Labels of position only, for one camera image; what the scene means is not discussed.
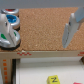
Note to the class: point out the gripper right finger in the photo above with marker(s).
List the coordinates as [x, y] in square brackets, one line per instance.
[71, 30]

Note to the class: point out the blue button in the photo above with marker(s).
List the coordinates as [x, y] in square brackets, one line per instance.
[12, 19]

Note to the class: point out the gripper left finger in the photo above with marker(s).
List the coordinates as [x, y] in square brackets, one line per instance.
[7, 28]

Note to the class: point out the green button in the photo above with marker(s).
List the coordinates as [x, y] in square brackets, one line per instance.
[2, 36]

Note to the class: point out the wooden drawer box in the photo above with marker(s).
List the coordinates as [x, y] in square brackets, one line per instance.
[43, 30]

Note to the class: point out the yellow block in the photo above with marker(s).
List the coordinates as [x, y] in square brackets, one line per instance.
[53, 80]

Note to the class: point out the red button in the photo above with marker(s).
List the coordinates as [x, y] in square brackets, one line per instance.
[10, 11]

